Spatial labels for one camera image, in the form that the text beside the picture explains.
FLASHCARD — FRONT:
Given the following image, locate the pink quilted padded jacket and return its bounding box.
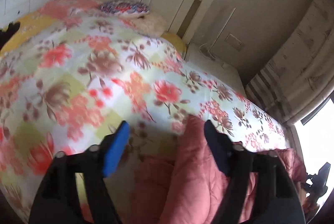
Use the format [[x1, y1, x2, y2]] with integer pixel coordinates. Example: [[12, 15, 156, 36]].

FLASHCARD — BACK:
[[130, 116, 306, 223]]

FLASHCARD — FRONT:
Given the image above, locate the window with dark frame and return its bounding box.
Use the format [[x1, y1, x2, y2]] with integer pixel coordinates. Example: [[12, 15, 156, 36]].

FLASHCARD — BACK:
[[292, 97, 334, 204]]

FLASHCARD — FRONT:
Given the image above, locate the striped patterned curtain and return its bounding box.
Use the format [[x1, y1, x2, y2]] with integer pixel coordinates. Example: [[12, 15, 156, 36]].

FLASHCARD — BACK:
[[245, 0, 333, 125]]

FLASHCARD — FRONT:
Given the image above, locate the wall power socket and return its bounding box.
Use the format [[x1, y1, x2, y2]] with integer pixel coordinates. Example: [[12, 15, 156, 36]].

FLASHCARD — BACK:
[[225, 33, 244, 52]]

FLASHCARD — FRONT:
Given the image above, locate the floral bed sheet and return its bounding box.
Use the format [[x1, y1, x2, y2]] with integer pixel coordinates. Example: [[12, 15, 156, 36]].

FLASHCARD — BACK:
[[1, 0, 287, 222]]

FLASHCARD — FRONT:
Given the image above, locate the white bedside table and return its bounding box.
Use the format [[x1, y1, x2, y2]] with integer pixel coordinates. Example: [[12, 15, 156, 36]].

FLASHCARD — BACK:
[[185, 44, 246, 96]]

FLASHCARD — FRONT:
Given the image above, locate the beige fluffy pillow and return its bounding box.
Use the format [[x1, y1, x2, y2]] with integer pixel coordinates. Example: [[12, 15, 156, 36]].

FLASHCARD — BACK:
[[130, 12, 168, 38]]

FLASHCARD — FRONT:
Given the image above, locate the colourful patterned pillow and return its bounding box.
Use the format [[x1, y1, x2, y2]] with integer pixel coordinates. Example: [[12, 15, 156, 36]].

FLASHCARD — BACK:
[[99, 0, 151, 18]]

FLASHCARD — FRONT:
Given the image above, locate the yellow pillow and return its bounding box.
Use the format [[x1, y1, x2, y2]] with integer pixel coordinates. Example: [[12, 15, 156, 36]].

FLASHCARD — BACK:
[[161, 32, 187, 57]]

